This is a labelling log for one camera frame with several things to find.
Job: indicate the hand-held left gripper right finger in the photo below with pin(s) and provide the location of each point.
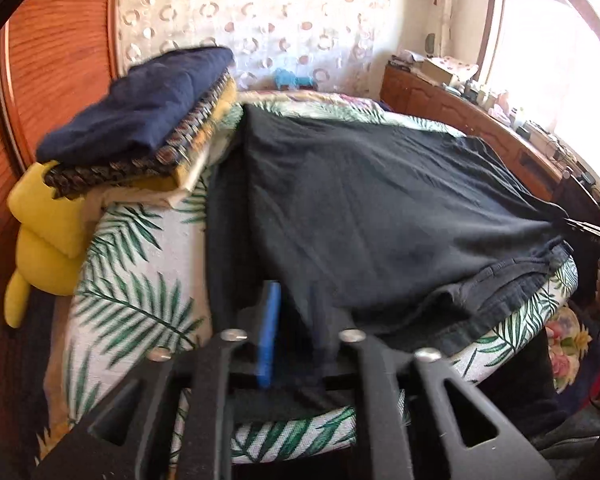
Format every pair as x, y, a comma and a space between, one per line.
324, 332

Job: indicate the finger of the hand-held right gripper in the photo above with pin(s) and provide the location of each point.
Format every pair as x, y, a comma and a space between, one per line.
590, 229

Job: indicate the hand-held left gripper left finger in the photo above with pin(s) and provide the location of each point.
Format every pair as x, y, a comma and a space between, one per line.
270, 330

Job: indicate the black printed t-shirt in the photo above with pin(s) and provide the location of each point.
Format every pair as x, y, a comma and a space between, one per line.
380, 210

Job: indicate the leaf-print cover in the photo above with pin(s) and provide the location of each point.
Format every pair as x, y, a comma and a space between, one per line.
140, 280

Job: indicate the dark cloth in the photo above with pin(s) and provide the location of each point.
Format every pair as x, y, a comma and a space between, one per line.
525, 385

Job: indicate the window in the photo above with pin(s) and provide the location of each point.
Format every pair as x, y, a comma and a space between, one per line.
555, 60

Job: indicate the long wooden cabinet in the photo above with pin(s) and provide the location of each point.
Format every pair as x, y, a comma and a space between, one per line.
455, 110

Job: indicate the cream folded garment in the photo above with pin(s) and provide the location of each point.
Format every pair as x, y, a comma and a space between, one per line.
130, 198

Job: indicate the pink floral cloth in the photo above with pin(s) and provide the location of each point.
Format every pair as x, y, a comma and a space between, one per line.
462, 63

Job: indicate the brown cardboard box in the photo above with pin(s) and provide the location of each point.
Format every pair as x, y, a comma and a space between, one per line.
437, 72

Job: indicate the mustard yellow folded garment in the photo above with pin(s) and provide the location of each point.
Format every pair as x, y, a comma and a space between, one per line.
216, 116

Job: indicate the dark patterned folded garment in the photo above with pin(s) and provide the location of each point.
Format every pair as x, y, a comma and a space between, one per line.
105, 176

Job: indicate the oval mirror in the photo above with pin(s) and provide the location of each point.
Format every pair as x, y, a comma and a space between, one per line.
430, 45

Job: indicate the yellow plush toy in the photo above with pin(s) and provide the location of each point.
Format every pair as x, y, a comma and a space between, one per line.
45, 220

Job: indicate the blue toy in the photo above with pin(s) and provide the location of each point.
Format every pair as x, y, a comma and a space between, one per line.
292, 79

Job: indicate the navy folded garment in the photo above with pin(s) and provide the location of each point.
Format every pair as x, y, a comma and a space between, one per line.
145, 105

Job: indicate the gathered pale window curtain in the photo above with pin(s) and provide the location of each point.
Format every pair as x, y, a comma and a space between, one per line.
446, 10

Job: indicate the sheer circle-patterned curtain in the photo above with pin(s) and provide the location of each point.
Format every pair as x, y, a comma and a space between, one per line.
280, 20

